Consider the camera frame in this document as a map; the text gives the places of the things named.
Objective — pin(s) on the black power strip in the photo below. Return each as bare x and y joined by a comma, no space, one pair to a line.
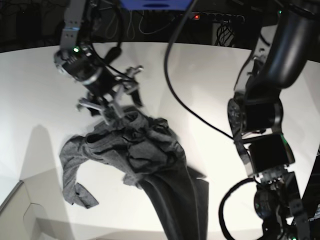
213,17

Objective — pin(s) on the blue box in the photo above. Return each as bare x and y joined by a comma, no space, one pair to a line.
176,5

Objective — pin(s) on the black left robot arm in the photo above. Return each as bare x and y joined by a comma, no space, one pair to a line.
255,115

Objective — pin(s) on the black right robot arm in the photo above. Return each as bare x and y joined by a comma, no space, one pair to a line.
82,18

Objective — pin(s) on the grey t-shirt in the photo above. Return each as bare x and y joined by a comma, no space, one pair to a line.
147,151

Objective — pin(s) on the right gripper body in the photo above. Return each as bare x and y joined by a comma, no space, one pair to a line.
105,85

